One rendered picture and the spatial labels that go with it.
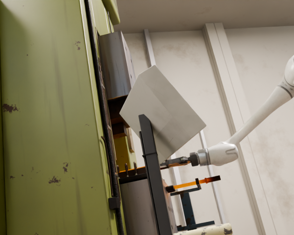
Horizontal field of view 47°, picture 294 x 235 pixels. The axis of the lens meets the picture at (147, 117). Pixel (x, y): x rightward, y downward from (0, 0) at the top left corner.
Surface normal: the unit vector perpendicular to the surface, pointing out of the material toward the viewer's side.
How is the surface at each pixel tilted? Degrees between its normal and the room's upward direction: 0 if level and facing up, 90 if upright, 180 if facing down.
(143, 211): 90
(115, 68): 90
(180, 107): 90
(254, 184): 90
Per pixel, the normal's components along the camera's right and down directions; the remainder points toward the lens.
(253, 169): 0.18, -0.37
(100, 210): -0.16, -0.32
